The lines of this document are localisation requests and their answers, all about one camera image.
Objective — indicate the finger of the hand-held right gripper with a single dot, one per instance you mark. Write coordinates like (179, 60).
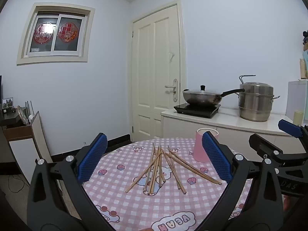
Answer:
(264, 146)
(290, 128)

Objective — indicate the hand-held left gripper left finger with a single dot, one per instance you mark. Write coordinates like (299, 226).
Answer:
(92, 158)

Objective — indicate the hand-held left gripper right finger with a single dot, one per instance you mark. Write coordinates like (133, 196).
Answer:
(216, 158)

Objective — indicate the pink cup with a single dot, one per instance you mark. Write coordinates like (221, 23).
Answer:
(198, 146)

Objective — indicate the bunch of wooden chopsticks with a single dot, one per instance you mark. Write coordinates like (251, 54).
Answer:
(157, 168)

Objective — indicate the person's right hand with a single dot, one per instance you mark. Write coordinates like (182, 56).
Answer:
(286, 203)

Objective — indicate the pale yellow cup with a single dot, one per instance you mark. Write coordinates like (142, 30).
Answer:
(298, 118)

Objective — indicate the white appliance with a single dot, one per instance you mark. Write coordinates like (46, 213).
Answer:
(298, 96)

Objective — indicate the stainless steel steamer pot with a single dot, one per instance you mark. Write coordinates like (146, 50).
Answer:
(256, 101)

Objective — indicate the white kitchen cabinet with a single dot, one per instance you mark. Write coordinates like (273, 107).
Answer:
(182, 127)

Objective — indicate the black induction cooktop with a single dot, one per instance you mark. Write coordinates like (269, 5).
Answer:
(197, 110)

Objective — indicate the pale teal box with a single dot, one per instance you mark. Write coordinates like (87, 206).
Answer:
(305, 65)

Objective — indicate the glass wok lid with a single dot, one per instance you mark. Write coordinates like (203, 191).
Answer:
(203, 92)

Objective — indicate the pink checked tablecloth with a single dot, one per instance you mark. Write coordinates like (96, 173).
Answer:
(144, 209)

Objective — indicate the metal rods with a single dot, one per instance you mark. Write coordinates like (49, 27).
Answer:
(28, 108)

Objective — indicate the decorative plate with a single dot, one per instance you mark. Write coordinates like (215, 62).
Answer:
(22, 115)

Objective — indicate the dark wooden side table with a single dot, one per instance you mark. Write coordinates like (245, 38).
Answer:
(12, 121)

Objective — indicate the dark figurine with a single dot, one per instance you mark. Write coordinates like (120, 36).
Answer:
(305, 37)

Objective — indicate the white panel door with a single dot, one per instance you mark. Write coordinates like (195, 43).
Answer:
(144, 77)

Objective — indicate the white framed window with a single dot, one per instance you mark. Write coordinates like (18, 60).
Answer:
(55, 57)

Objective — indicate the red paper window decoration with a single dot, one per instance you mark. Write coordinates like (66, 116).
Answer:
(67, 32)
(43, 32)

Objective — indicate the small photo frame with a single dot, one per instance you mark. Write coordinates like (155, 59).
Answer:
(7, 103)

